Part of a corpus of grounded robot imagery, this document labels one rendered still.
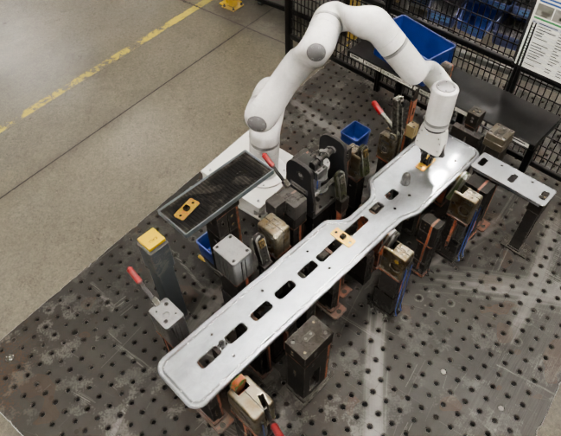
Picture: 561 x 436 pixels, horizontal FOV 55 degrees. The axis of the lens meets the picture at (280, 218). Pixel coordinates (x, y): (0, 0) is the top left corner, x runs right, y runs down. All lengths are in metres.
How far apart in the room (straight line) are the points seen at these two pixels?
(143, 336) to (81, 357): 0.22
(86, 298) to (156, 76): 2.43
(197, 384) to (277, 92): 0.98
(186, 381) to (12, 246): 2.01
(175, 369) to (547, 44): 1.71
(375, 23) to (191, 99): 2.46
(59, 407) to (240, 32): 3.38
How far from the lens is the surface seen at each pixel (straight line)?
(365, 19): 1.68
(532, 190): 2.08
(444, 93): 1.80
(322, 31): 1.69
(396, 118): 1.99
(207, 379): 1.55
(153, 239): 1.62
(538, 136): 2.25
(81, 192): 3.49
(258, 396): 1.46
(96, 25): 4.97
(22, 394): 2.04
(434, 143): 1.93
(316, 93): 2.79
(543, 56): 2.30
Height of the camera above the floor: 2.41
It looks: 51 degrees down
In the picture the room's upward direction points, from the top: 2 degrees counter-clockwise
